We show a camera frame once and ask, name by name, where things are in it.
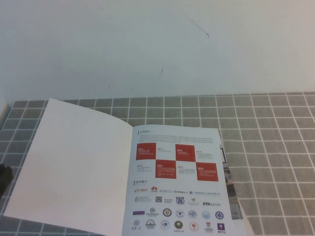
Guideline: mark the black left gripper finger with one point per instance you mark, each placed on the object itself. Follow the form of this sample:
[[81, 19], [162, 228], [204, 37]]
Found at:
[[5, 178]]

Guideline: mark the AgileX robot brochure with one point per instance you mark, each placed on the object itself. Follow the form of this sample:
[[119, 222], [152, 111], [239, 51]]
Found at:
[[232, 186], [78, 159]]

